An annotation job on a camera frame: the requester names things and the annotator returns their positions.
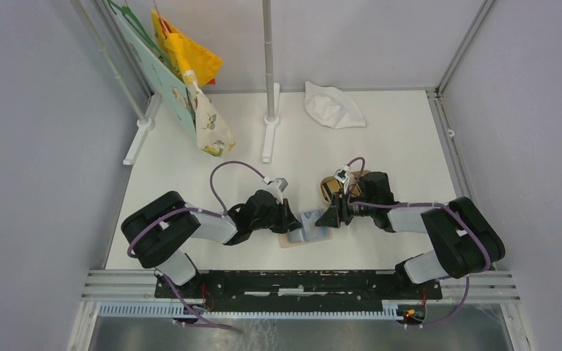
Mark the beige card holder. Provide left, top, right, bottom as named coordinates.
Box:
left=279, top=209, right=332, bottom=249

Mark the yellow hanging cloth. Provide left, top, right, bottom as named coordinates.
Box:
left=151, top=10, right=223, bottom=87

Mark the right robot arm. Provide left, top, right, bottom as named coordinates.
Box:
left=315, top=172, right=506, bottom=298

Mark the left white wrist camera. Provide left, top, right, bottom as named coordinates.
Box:
left=263, top=176, right=288, bottom=204

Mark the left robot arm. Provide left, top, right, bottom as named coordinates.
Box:
left=120, top=190, right=302, bottom=298

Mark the white left rack foot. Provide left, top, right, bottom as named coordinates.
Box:
left=122, top=93, right=162, bottom=166

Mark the white pole base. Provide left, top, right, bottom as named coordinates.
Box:
left=261, top=82, right=280, bottom=163

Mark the grey vertical pole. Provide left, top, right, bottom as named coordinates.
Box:
left=262, top=0, right=276, bottom=124

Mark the beige oval tray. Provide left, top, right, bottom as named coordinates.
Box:
left=320, top=171, right=362, bottom=205

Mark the teal printed hanging cloth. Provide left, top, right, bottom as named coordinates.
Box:
left=108, top=1, right=196, bottom=137

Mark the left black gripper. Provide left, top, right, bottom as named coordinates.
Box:
left=251, top=198, right=302, bottom=234

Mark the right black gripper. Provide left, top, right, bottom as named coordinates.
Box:
left=315, top=188, right=376, bottom=228

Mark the white printed hanging cloth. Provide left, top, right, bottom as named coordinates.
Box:
left=184, top=70, right=236, bottom=157

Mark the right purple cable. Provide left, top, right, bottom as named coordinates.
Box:
left=345, top=156, right=492, bottom=328

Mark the white crumpled cloth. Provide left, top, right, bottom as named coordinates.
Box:
left=304, top=81, right=367, bottom=129

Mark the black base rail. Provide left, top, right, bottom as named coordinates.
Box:
left=176, top=270, right=443, bottom=313

